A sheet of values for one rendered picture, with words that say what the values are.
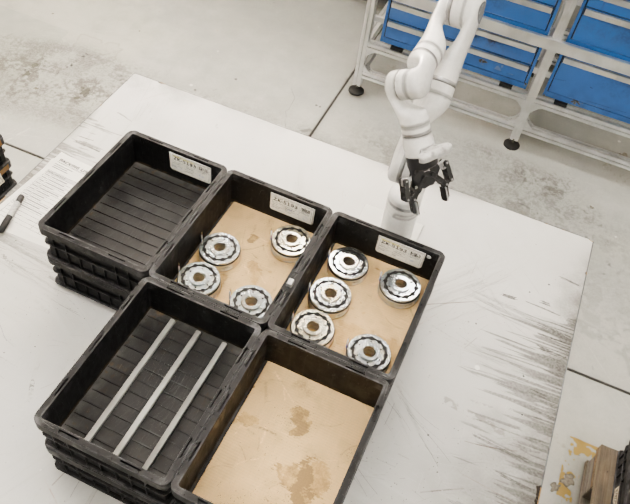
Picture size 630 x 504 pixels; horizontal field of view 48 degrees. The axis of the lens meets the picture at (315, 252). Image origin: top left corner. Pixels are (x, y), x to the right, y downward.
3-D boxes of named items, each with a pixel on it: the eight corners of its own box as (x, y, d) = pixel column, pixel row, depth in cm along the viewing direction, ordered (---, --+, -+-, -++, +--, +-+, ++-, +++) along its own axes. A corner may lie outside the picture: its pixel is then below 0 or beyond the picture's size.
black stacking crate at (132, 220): (135, 161, 197) (131, 130, 188) (228, 199, 192) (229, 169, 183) (44, 257, 173) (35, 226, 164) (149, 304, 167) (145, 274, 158)
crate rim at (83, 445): (146, 280, 160) (145, 274, 158) (263, 332, 154) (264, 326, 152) (31, 426, 135) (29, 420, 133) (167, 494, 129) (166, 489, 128)
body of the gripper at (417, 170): (424, 141, 174) (431, 176, 178) (397, 154, 171) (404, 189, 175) (443, 146, 167) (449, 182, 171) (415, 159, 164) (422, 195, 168)
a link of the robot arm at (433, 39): (404, 39, 165) (438, 47, 162) (448, -23, 178) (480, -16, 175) (404, 70, 172) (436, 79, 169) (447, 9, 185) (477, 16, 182)
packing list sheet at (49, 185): (55, 150, 212) (55, 149, 212) (121, 176, 208) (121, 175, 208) (-19, 221, 192) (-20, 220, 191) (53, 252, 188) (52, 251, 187)
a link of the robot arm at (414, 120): (390, 138, 168) (422, 138, 163) (377, 75, 162) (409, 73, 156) (405, 127, 173) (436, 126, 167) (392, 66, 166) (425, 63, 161)
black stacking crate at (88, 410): (149, 305, 167) (145, 276, 158) (260, 355, 161) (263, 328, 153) (42, 446, 142) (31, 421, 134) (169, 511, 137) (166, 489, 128)
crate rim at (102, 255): (131, 135, 190) (130, 128, 188) (229, 174, 184) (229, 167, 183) (36, 232, 165) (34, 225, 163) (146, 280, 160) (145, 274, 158)
